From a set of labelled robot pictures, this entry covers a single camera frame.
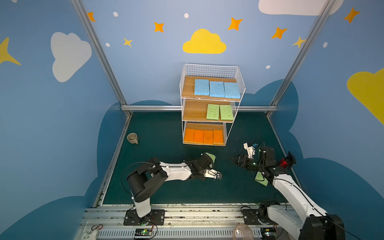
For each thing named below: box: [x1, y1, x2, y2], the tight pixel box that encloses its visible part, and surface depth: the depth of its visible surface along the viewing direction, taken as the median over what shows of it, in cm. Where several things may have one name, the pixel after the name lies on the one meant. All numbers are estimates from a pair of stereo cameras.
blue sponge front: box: [209, 81, 226, 98], surface depth 76 cm
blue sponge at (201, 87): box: [194, 79, 210, 96], surface depth 76 cm
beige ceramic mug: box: [126, 132, 139, 145], surface depth 103 cm
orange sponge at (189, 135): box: [184, 128, 195, 143], surface depth 107 cm
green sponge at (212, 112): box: [206, 104, 220, 120], surface depth 88 cm
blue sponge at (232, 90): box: [224, 82, 241, 99], surface depth 75 cm
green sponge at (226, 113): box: [220, 105, 234, 121], surface depth 87 cm
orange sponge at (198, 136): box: [193, 129, 204, 144], surface depth 106 cm
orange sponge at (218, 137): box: [213, 129, 224, 145], surface depth 107 cm
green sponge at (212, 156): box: [205, 152, 216, 163], surface depth 98 cm
